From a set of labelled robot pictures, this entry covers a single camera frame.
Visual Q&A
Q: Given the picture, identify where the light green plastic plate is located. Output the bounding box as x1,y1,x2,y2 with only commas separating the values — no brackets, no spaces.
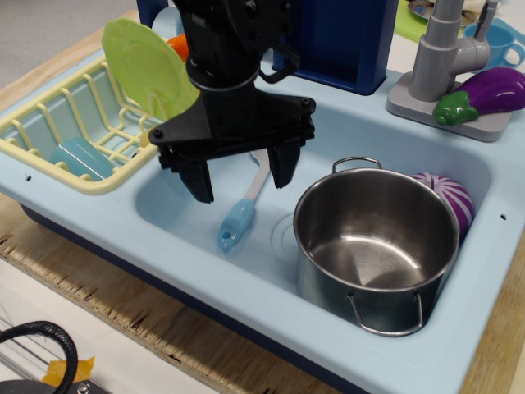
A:
102,18,199,121

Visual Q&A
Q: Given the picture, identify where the grey toy faucet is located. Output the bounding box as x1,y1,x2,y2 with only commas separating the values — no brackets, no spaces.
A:
386,0,511,142

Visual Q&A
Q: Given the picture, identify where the green plastic board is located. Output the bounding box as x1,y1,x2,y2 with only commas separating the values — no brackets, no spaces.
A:
395,1,483,43

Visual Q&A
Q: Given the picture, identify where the white spoon blue handle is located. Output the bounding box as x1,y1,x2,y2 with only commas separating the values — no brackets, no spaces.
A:
217,149,270,251

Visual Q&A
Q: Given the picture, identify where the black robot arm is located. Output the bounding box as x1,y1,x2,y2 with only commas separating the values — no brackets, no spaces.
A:
149,1,316,203

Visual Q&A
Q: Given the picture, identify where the purple toy eggplant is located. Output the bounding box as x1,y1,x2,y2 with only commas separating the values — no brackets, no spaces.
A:
432,67,524,126

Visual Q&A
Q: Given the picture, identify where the light blue toy sink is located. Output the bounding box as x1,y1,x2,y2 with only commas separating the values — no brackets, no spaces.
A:
1,72,524,393

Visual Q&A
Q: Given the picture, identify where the dark blue plastic box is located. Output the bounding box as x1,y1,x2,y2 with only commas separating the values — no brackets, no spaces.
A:
136,0,399,97

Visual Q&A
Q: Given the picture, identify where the light blue plastic cup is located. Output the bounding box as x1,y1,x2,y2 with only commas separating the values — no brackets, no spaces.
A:
49,137,114,181

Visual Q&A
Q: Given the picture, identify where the dark grey device base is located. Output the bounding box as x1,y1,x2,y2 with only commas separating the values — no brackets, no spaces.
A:
1,380,108,394

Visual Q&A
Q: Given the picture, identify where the orange toy vegetable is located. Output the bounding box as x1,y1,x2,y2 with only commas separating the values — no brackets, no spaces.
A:
167,34,189,62

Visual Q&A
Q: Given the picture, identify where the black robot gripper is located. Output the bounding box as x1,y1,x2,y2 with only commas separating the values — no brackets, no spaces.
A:
149,84,316,203

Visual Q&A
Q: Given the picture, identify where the blue toy mug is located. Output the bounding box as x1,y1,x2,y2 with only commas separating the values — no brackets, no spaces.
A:
471,18,524,73

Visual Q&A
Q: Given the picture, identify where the yellow masking tape piece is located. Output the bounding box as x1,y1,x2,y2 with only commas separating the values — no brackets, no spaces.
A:
42,356,95,387

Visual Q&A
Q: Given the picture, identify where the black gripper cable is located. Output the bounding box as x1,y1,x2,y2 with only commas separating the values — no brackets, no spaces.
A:
258,40,300,84

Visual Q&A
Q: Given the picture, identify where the purple striped toy onion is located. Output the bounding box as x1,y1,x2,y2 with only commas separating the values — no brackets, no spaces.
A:
412,172,475,240

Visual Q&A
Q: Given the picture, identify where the stainless steel pot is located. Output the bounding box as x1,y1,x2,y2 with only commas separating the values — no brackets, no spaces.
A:
293,158,459,337

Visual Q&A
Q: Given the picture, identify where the cream yellow dish rack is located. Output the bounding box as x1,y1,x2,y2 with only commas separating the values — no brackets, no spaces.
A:
1,55,160,195

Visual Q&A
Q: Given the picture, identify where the black braided cable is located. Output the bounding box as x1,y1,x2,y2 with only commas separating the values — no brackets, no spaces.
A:
0,320,79,394

